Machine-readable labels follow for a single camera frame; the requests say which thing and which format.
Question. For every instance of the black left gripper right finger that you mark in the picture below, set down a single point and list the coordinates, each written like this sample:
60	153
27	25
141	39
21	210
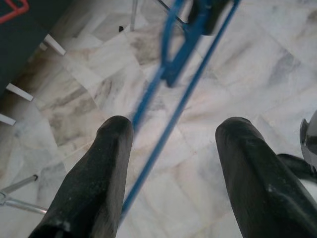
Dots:
260	193

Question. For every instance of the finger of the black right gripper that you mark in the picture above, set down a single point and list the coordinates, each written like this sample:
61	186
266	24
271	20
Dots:
194	10
216	15

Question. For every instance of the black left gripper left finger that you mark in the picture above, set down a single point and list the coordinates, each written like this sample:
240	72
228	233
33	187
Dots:
94	186

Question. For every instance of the blue plastic hanger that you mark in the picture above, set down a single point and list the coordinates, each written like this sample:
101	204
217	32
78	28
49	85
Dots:
198	24

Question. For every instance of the red plastic hanger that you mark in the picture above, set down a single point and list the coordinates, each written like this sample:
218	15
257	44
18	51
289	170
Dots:
15	15

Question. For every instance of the small black floor object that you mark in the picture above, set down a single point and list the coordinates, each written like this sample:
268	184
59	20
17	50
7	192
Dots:
121	28

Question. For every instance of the black television console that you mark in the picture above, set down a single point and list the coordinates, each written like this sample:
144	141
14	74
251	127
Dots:
24	44

